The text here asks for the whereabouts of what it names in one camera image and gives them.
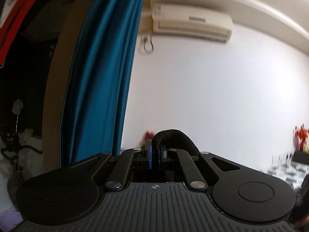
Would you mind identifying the blue curtain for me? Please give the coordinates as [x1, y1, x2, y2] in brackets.
[59, 0, 143, 166]

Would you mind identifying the red flower decoration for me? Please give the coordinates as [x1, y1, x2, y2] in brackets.
[293, 124, 308, 152]

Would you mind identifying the red hanging garment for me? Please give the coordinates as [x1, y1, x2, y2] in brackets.
[1, 0, 36, 67]

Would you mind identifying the black garment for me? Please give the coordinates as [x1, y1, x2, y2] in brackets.
[151, 129, 199, 162]

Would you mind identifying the white wall air conditioner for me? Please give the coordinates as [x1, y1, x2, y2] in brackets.
[152, 4, 234, 43]

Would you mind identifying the geometric patterned tablecloth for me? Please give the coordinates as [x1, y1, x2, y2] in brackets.
[264, 152, 308, 192]

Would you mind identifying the air conditioner power cord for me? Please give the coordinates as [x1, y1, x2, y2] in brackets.
[141, 34, 155, 54]

